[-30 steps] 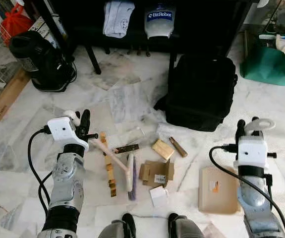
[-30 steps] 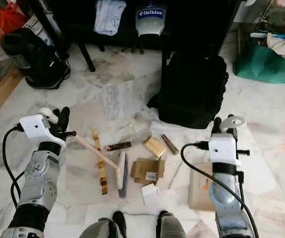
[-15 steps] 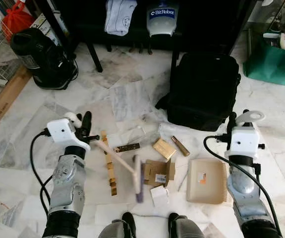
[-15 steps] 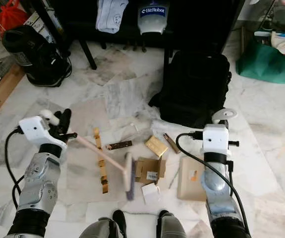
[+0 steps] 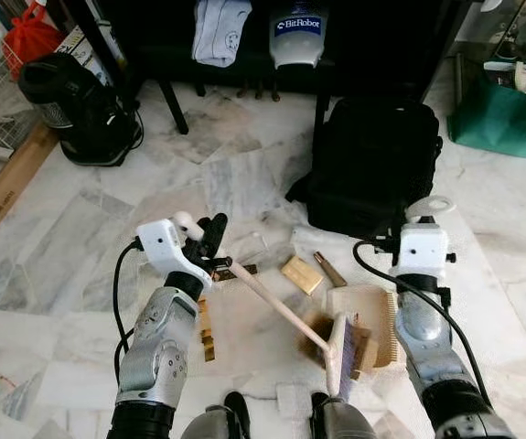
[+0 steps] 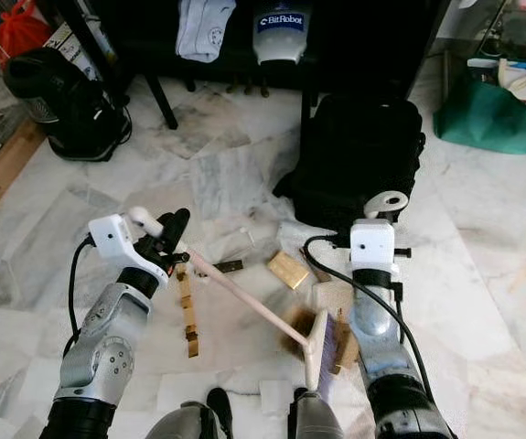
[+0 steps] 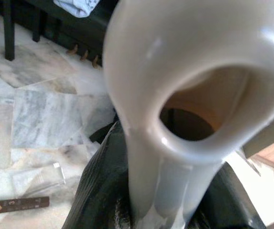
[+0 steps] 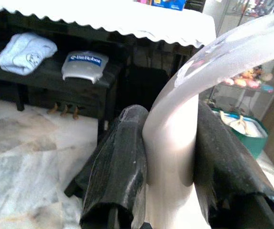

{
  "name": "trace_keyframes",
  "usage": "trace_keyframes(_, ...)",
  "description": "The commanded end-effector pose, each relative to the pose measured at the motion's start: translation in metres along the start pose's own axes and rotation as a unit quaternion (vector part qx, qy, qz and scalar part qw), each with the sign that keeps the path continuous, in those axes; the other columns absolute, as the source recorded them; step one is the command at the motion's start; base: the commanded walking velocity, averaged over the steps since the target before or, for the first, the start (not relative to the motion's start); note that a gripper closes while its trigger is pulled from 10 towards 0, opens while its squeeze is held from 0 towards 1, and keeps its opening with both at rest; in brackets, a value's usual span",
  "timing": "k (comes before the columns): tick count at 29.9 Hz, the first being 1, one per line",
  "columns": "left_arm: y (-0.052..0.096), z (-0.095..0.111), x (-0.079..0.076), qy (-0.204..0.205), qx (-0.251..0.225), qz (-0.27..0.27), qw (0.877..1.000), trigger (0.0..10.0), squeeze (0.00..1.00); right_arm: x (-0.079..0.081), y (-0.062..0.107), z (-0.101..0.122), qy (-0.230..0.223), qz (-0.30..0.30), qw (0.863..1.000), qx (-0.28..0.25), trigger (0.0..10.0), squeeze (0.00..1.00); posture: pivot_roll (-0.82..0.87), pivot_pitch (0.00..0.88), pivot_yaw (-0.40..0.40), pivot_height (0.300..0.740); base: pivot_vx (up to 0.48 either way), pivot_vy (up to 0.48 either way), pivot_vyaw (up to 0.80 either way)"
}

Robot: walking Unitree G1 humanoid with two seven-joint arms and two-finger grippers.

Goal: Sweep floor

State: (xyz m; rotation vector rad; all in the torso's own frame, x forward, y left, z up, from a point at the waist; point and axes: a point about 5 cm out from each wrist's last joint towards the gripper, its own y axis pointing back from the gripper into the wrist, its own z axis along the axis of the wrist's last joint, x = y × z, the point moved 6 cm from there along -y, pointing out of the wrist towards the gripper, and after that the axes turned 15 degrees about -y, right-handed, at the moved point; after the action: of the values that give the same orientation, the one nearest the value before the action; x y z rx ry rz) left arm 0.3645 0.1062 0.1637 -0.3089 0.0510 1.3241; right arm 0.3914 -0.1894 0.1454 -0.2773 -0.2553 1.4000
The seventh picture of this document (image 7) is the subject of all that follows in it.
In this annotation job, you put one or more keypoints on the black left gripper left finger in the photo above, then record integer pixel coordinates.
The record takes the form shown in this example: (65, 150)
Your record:
(103, 186)

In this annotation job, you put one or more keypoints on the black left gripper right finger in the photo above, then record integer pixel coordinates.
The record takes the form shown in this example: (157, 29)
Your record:
(229, 205)

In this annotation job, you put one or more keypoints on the clear plastic box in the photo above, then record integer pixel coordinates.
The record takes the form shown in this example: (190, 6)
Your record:
(59, 172)

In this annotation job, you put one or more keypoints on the light brown wooden plank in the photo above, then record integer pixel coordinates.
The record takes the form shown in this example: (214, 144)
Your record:
(273, 155)

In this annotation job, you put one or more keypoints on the dark brown printed card strip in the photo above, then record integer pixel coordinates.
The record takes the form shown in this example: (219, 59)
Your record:
(20, 204)

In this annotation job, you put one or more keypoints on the brass piano pedal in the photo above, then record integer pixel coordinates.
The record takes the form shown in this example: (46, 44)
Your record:
(97, 62)
(72, 49)
(84, 55)

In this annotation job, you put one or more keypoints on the black piano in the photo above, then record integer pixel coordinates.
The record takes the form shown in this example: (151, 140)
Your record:
(79, 31)

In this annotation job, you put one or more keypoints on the white patterned bag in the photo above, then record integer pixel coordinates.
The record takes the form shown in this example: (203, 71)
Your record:
(79, 8)

